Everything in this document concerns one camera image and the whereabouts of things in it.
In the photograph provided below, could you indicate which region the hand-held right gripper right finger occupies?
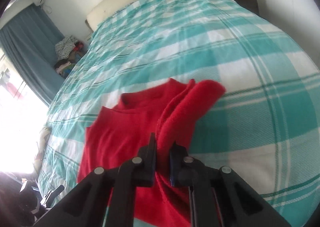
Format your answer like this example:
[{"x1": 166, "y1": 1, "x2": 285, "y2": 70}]
[{"x1": 169, "y1": 142, "x2": 292, "y2": 227}]

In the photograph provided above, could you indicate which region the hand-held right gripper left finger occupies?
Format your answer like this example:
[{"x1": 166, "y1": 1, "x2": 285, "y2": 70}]
[{"x1": 32, "y1": 132, "x2": 158, "y2": 227}]

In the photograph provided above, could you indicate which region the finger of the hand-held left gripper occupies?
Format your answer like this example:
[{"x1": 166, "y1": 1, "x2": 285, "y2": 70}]
[{"x1": 40, "y1": 184, "x2": 65, "y2": 209}]

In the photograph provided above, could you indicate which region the red knitted sweater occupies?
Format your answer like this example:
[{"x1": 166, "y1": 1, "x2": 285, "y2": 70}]
[{"x1": 76, "y1": 78, "x2": 227, "y2": 227}]

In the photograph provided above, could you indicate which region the pile of mixed clothes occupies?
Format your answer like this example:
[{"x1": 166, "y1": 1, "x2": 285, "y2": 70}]
[{"x1": 54, "y1": 36, "x2": 85, "y2": 77}]

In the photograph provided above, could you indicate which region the patterned cream pillow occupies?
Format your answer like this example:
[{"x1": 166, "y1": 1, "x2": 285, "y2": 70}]
[{"x1": 32, "y1": 126, "x2": 52, "y2": 175}]

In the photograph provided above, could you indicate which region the bright window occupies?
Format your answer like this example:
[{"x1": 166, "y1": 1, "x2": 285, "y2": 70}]
[{"x1": 0, "y1": 52, "x2": 50, "y2": 175}]

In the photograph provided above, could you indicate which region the teal plaid bed blanket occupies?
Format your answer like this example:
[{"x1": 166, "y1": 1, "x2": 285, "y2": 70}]
[{"x1": 37, "y1": 0, "x2": 320, "y2": 227}]

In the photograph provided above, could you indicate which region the blue curtain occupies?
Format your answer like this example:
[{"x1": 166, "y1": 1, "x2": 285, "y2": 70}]
[{"x1": 0, "y1": 3, "x2": 65, "y2": 107}]

